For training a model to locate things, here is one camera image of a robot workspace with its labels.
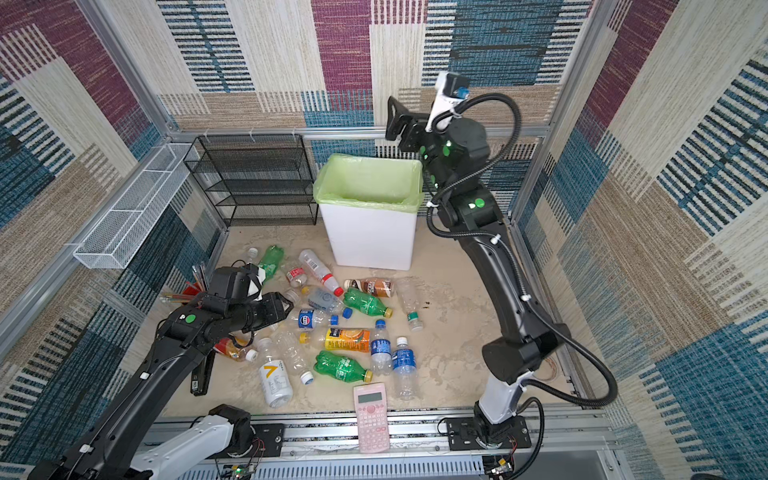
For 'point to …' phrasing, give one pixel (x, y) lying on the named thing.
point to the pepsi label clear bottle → (312, 319)
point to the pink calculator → (372, 417)
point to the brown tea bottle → (376, 287)
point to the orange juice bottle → (338, 339)
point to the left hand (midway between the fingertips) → (289, 306)
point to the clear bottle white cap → (285, 346)
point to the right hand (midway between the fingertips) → (414, 108)
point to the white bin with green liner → (370, 204)
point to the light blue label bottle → (324, 299)
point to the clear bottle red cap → (310, 260)
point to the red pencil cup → (192, 290)
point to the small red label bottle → (297, 277)
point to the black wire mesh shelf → (256, 179)
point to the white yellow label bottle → (276, 384)
